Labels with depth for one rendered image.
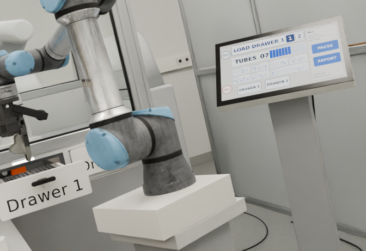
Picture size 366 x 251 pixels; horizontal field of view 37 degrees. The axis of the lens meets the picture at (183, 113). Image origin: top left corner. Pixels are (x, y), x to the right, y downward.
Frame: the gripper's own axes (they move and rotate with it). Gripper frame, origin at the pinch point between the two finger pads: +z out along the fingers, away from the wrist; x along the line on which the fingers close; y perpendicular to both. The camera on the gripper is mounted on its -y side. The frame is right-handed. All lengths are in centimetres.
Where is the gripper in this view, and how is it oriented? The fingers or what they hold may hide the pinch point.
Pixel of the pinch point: (29, 156)
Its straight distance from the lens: 184.9
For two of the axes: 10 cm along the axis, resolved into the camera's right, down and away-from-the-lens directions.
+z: 2.3, 9.7, 1.1
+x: 4.1, 0.1, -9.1
